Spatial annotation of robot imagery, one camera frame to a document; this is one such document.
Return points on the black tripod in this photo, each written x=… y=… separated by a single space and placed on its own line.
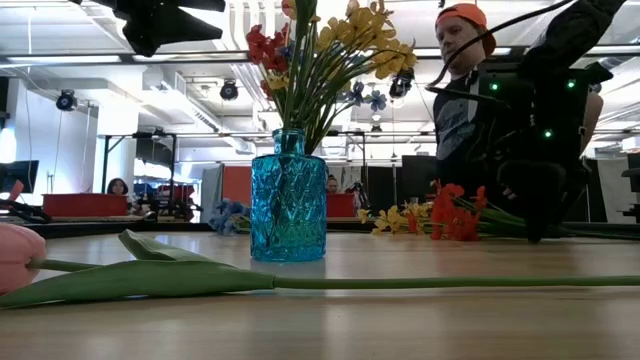
x=357 y=190

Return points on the grey partition panel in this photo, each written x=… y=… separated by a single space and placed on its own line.
x=212 y=185

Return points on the orange partition panel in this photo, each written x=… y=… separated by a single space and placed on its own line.
x=237 y=185

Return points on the black overhead light beam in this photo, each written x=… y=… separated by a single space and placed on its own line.
x=125 y=58

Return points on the long red plastic bin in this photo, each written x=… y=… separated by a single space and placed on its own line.
x=85 y=205

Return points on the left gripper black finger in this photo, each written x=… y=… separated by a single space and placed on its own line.
x=202 y=5
x=195 y=31

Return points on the blue textured glass vase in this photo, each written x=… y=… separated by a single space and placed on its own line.
x=289 y=210

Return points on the black ceiling-mounted camera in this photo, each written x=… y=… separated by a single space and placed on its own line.
x=400 y=87
x=229 y=91
x=66 y=100

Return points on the yellow artificial flower stem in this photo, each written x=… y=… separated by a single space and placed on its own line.
x=395 y=57
x=392 y=219

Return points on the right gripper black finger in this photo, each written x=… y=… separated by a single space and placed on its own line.
x=538 y=222

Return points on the small black computer monitor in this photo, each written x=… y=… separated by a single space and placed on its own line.
x=20 y=172

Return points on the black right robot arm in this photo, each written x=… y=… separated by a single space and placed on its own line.
x=565 y=45

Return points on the large black computer monitor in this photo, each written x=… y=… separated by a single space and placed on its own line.
x=417 y=175

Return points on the small red plastic bin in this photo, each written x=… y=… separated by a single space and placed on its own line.
x=342 y=206

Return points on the black metal stand frame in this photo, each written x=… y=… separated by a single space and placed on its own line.
x=150 y=135

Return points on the black aluminium table frame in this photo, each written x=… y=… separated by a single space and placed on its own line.
x=125 y=226

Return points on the red artificial flower stem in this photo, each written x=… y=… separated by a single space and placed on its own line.
x=450 y=215
x=260 y=45

